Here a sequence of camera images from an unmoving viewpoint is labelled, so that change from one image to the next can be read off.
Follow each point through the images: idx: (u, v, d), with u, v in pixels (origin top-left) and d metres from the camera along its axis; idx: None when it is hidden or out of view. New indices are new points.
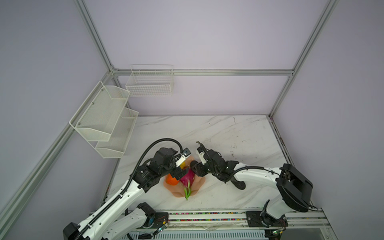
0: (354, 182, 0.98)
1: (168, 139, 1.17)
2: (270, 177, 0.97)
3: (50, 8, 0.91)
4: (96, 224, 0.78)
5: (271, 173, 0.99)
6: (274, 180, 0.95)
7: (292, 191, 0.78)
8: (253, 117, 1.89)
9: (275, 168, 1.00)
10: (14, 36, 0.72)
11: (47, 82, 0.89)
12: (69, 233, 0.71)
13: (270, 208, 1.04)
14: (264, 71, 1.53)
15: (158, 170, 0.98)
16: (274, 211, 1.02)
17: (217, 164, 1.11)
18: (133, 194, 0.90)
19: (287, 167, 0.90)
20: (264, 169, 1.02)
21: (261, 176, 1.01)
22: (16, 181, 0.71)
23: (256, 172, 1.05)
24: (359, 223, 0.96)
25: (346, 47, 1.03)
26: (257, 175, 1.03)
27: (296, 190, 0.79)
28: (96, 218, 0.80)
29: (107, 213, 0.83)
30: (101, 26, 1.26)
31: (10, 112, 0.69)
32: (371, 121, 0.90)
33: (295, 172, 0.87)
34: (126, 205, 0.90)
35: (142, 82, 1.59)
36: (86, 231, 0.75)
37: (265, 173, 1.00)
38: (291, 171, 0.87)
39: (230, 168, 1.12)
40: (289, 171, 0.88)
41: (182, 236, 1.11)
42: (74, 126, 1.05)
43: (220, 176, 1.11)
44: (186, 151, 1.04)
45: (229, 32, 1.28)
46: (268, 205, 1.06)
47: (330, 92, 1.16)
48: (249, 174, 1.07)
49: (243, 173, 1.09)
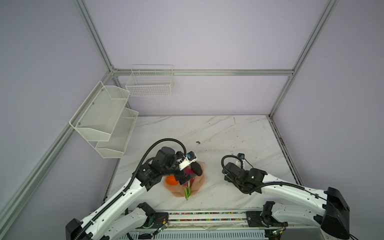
0: (354, 182, 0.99)
1: (171, 139, 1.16)
2: (314, 201, 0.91)
3: (50, 8, 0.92)
4: (99, 221, 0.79)
5: (314, 196, 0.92)
6: (319, 205, 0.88)
7: (342, 221, 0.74)
8: (253, 116, 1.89)
9: (319, 191, 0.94)
10: (14, 36, 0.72)
11: (47, 82, 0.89)
12: (72, 229, 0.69)
13: (279, 213, 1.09)
14: (264, 71, 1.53)
15: (160, 169, 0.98)
16: (283, 217, 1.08)
17: (237, 176, 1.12)
18: (136, 191, 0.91)
19: (333, 192, 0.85)
20: (306, 191, 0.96)
21: (302, 197, 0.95)
22: (17, 181, 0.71)
23: (293, 191, 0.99)
24: (359, 223, 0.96)
25: (347, 46, 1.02)
26: (296, 195, 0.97)
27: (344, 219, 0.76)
28: (99, 215, 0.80)
29: (109, 210, 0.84)
30: (101, 26, 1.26)
31: (9, 111, 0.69)
32: (372, 121, 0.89)
33: (340, 198, 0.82)
34: (128, 203, 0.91)
35: (143, 82, 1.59)
36: (89, 227, 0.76)
37: (307, 195, 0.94)
38: (339, 197, 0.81)
39: (255, 179, 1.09)
40: (335, 196, 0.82)
41: (182, 236, 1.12)
42: (74, 126, 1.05)
43: (243, 188, 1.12)
44: (190, 155, 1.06)
45: (229, 32, 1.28)
46: (277, 211, 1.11)
47: (330, 92, 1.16)
48: (284, 192, 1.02)
49: (275, 188, 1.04)
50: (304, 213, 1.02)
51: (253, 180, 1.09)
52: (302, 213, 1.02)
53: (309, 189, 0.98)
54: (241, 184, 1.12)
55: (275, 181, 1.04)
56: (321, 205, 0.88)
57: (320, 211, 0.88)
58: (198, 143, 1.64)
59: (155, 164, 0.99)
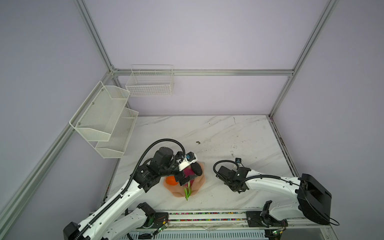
0: (354, 182, 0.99)
1: (169, 140, 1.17)
2: (289, 187, 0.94)
3: (50, 8, 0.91)
4: (96, 224, 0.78)
5: (289, 183, 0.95)
6: (293, 191, 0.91)
7: (313, 203, 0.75)
8: (253, 117, 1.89)
9: (293, 178, 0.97)
10: (14, 36, 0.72)
11: (47, 82, 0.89)
12: (69, 233, 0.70)
13: (275, 210, 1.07)
14: (264, 71, 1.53)
15: (158, 170, 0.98)
16: (278, 214, 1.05)
17: (226, 176, 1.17)
18: (134, 193, 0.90)
19: (306, 178, 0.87)
20: (281, 179, 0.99)
21: (279, 186, 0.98)
22: (16, 181, 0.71)
23: (270, 181, 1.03)
24: (359, 223, 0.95)
25: (347, 46, 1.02)
26: (273, 185, 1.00)
27: (317, 202, 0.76)
28: (97, 218, 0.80)
29: (107, 212, 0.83)
30: (101, 26, 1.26)
31: (9, 111, 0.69)
32: (372, 121, 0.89)
33: (314, 182, 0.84)
34: (127, 205, 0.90)
35: (142, 82, 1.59)
36: (86, 230, 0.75)
37: (282, 184, 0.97)
38: (310, 181, 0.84)
39: (240, 176, 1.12)
40: (308, 181, 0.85)
41: (182, 236, 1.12)
42: (74, 126, 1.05)
43: (233, 187, 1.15)
44: (189, 156, 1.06)
45: (229, 31, 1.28)
46: (273, 208, 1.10)
47: (330, 92, 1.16)
48: (264, 184, 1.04)
49: (256, 182, 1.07)
50: (292, 205, 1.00)
51: (238, 177, 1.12)
52: (290, 206, 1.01)
53: (285, 177, 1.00)
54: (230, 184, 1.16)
55: (256, 175, 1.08)
56: (294, 190, 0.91)
57: (294, 197, 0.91)
58: (198, 142, 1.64)
59: (153, 165, 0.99)
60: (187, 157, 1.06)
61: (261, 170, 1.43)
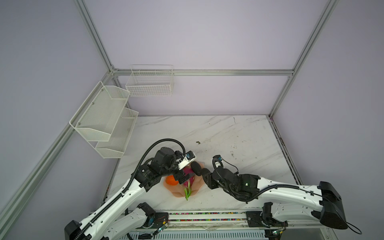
0: (353, 182, 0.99)
1: (171, 140, 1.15)
2: (311, 199, 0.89)
3: (50, 8, 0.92)
4: (97, 222, 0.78)
5: (310, 193, 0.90)
6: (317, 202, 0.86)
7: (340, 215, 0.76)
8: (253, 117, 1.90)
9: (313, 188, 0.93)
10: (14, 36, 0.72)
11: (47, 82, 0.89)
12: (71, 231, 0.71)
13: (278, 213, 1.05)
14: (263, 71, 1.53)
15: (159, 170, 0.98)
16: (283, 216, 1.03)
17: (232, 183, 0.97)
18: (135, 192, 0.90)
19: (325, 185, 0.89)
20: (301, 190, 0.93)
21: (299, 197, 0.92)
22: (16, 181, 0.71)
23: (288, 192, 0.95)
24: (360, 223, 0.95)
25: (346, 46, 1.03)
26: (292, 196, 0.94)
27: (340, 211, 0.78)
28: (98, 216, 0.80)
29: (108, 210, 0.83)
30: (101, 26, 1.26)
31: (8, 111, 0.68)
32: (373, 120, 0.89)
33: (332, 189, 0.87)
34: (127, 205, 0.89)
35: (142, 82, 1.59)
36: (87, 229, 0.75)
37: (303, 195, 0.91)
38: (330, 189, 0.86)
39: (250, 186, 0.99)
40: (327, 188, 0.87)
41: (182, 236, 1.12)
42: (74, 126, 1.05)
43: (239, 196, 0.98)
44: (189, 155, 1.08)
45: (229, 31, 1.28)
46: (277, 211, 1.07)
47: (330, 92, 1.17)
48: (280, 194, 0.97)
49: (271, 192, 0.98)
50: (302, 209, 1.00)
51: (247, 187, 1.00)
52: (300, 210, 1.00)
53: (304, 187, 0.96)
54: (235, 193, 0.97)
55: (270, 185, 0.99)
56: (317, 202, 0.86)
57: (317, 208, 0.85)
58: (198, 142, 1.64)
59: (155, 165, 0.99)
60: (187, 155, 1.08)
61: (261, 170, 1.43)
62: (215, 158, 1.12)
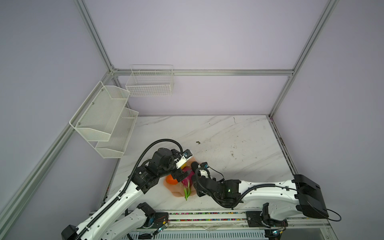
0: (354, 182, 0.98)
1: (168, 139, 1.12)
2: (287, 194, 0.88)
3: (50, 8, 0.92)
4: (94, 226, 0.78)
5: (286, 189, 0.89)
6: (293, 197, 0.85)
7: (316, 205, 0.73)
8: (253, 117, 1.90)
9: (288, 182, 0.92)
10: (15, 36, 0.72)
11: (47, 82, 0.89)
12: (67, 236, 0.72)
13: (275, 213, 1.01)
14: (264, 71, 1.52)
15: (157, 171, 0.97)
16: (279, 215, 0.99)
17: (215, 191, 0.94)
18: (132, 195, 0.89)
19: (299, 178, 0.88)
20: (277, 187, 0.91)
21: (276, 194, 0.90)
22: (16, 181, 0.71)
23: (266, 191, 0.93)
24: (360, 223, 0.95)
25: (347, 46, 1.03)
26: (270, 194, 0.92)
27: (317, 202, 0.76)
28: (94, 221, 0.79)
29: (105, 214, 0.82)
30: (101, 25, 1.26)
31: (9, 111, 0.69)
32: (373, 120, 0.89)
33: (306, 181, 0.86)
34: (125, 207, 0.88)
35: (142, 82, 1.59)
36: (84, 233, 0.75)
37: (280, 191, 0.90)
38: (304, 181, 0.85)
39: (232, 192, 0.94)
40: (302, 181, 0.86)
41: (182, 236, 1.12)
42: (74, 126, 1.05)
43: (224, 204, 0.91)
44: (187, 153, 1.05)
45: (229, 31, 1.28)
46: (273, 211, 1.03)
47: (330, 92, 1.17)
48: (260, 195, 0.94)
49: (251, 195, 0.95)
50: (290, 204, 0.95)
51: (231, 193, 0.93)
52: (288, 206, 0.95)
53: (280, 182, 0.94)
54: (220, 200, 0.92)
55: (248, 186, 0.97)
56: (293, 196, 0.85)
57: (295, 202, 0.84)
58: (198, 142, 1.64)
59: (152, 166, 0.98)
60: (184, 153, 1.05)
61: (261, 170, 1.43)
62: (200, 168, 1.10)
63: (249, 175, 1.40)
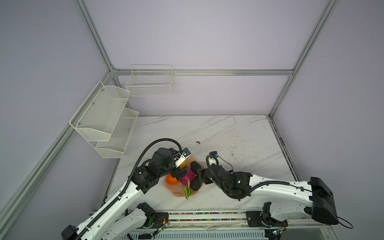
0: (354, 182, 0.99)
1: (168, 139, 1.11)
2: (301, 194, 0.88)
3: (50, 8, 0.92)
4: (94, 226, 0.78)
5: (300, 189, 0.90)
6: (306, 198, 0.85)
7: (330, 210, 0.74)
8: (253, 117, 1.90)
9: (304, 183, 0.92)
10: (15, 36, 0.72)
11: (47, 82, 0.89)
12: (67, 236, 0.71)
13: (277, 213, 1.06)
14: (264, 71, 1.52)
15: (157, 171, 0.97)
16: (281, 215, 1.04)
17: (225, 180, 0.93)
18: (132, 195, 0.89)
19: (316, 182, 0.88)
20: (291, 186, 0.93)
21: (289, 192, 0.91)
22: (16, 181, 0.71)
23: (280, 188, 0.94)
24: (361, 223, 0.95)
25: (347, 46, 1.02)
26: (283, 191, 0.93)
27: (331, 207, 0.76)
28: (94, 221, 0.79)
29: (105, 214, 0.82)
30: (101, 25, 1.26)
31: (9, 112, 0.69)
32: (373, 120, 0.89)
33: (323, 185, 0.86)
34: (125, 207, 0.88)
35: (142, 82, 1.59)
36: (84, 233, 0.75)
37: (293, 190, 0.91)
38: (321, 186, 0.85)
39: (243, 183, 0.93)
40: (319, 186, 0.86)
41: (182, 236, 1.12)
42: (74, 126, 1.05)
43: (231, 194, 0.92)
44: (186, 152, 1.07)
45: (229, 31, 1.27)
46: (275, 210, 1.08)
47: (330, 92, 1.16)
48: (272, 191, 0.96)
49: (262, 189, 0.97)
50: (296, 207, 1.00)
51: (240, 184, 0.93)
52: (294, 208, 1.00)
53: (295, 182, 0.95)
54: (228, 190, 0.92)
55: (261, 181, 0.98)
56: (307, 197, 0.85)
57: (308, 204, 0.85)
58: (198, 142, 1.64)
59: (152, 166, 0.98)
60: (184, 153, 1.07)
61: (261, 170, 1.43)
62: (209, 156, 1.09)
63: None
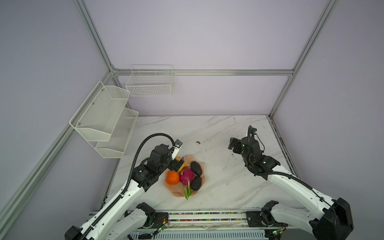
0: (353, 182, 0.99)
1: (161, 134, 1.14)
2: (316, 202, 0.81)
3: (50, 9, 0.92)
4: (99, 225, 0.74)
5: (319, 198, 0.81)
6: (321, 209, 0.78)
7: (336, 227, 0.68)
8: (253, 117, 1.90)
9: (326, 196, 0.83)
10: (15, 37, 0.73)
11: (48, 82, 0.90)
12: (72, 236, 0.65)
13: (277, 211, 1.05)
14: (264, 71, 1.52)
15: (155, 169, 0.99)
16: (280, 214, 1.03)
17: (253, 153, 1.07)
18: (134, 192, 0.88)
19: (341, 203, 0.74)
20: (312, 191, 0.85)
21: (306, 196, 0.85)
22: (16, 181, 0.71)
23: (301, 187, 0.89)
24: (360, 223, 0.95)
25: (347, 46, 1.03)
26: (301, 191, 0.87)
27: (340, 229, 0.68)
28: (99, 219, 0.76)
29: (110, 212, 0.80)
30: (101, 25, 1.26)
31: (9, 112, 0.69)
32: (372, 120, 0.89)
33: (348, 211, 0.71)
34: (127, 206, 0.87)
35: (142, 82, 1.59)
36: (89, 232, 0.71)
37: (311, 195, 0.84)
38: (345, 210, 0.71)
39: (267, 165, 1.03)
40: (342, 209, 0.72)
41: (182, 236, 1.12)
42: (74, 126, 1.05)
43: (251, 167, 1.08)
44: (179, 143, 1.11)
45: (229, 31, 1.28)
46: (277, 208, 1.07)
47: (330, 92, 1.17)
48: (290, 185, 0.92)
49: (282, 179, 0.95)
50: (302, 216, 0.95)
51: (264, 165, 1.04)
52: (300, 216, 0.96)
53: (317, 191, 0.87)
54: (250, 162, 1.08)
55: (283, 172, 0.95)
56: (321, 208, 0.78)
57: (318, 213, 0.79)
58: (198, 142, 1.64)
59: (151, 164, 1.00)
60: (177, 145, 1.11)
61: None
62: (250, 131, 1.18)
63: (249, 175, 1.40)
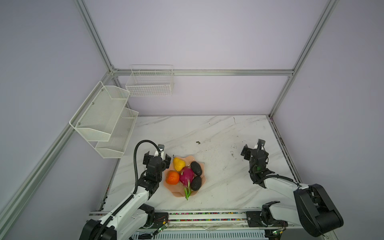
0: (353, 182, 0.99)
1: (147, 141, 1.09)
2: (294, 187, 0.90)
3: (50, 9, 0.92)
4: (118, 216, 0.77)
5: (297, 184, 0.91)
6: None
7: (305, 202, 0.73)
8: (253, 117, 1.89)
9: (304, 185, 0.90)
10: (15, 37, 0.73)
11: (47, 82, 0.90)
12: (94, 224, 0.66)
13: (274, 207, 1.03)
14: (264, 71, 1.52)
15: (155, 177, 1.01)
16: (276, 209, 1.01)
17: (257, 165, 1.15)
18: (143, 194, 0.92)
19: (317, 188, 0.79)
20: (291, 182, 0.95)
21: (286, 185, 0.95)
22: (16, 182, 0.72)
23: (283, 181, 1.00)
24: (360, 223, 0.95)
25: (347, 46, 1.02)
26: (282, 183, 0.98)
27: (311, 206, 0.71)
28: (117, 211, 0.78)
29: (126, 206, 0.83)
30: (101, 25, 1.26)
31: (9, 112, 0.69)
32: (373, 120, 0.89)
33: (324, 195, 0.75)
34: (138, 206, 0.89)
35: (142, 82, 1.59)
36: (109, 222, 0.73)
37: (290, 184, 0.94)
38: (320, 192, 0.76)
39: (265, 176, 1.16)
40: (317, 192, 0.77)
41: (182, 236, 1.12)
42: (74, 126, 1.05)
43: (252, 175, 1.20)
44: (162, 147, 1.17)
45: (229, 31, 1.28)
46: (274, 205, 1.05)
47: (330, 92, 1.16)
48: (275, 181, 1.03)
49: (269, 178, 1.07)
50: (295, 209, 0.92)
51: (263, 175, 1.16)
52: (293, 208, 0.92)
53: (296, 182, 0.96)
54: (253, 171, 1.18)
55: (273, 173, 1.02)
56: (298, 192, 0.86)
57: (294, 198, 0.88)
58: (198, 142, 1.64)
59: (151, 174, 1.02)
60: (160, 149, 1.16)
61: None
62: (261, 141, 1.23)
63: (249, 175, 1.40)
